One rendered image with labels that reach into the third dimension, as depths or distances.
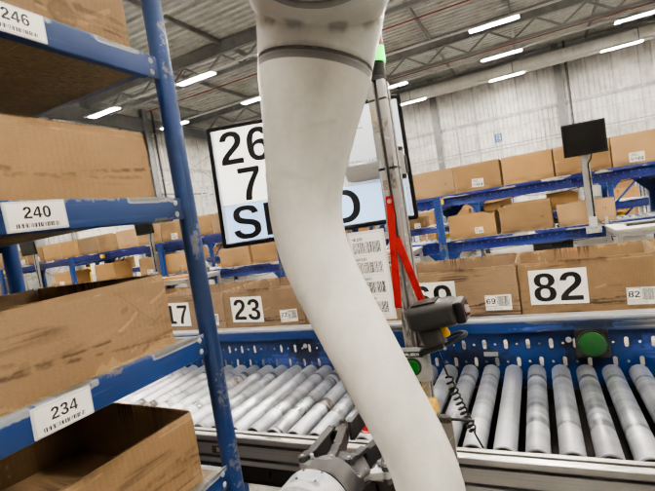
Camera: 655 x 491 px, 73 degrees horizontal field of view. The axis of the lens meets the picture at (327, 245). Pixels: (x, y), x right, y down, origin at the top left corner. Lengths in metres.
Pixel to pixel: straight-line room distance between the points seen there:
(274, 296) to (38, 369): 1.33
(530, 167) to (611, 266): 4.56
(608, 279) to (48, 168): 1.40
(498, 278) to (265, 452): 0.88
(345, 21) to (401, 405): 0.29
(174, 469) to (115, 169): 0.41
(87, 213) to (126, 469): 0.31
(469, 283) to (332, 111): 1.23
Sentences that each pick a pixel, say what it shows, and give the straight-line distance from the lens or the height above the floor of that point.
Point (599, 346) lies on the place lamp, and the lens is 1.50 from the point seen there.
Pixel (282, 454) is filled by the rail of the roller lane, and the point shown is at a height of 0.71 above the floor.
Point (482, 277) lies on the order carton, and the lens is 1.53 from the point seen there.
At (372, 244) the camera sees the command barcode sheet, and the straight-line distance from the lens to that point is 0.96.
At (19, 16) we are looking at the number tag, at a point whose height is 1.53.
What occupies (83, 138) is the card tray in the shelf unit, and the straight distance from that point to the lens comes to 0.63.
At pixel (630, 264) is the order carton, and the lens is 1.54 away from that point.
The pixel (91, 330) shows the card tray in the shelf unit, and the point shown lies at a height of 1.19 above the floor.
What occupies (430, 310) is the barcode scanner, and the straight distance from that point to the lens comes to 0.89.
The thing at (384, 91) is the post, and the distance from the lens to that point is 0.97.
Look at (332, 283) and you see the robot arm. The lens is 0.36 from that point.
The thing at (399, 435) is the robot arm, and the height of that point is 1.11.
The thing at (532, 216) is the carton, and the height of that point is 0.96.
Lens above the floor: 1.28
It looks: 3 degrees down
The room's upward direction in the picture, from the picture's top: 9 degrees counter-clockwise
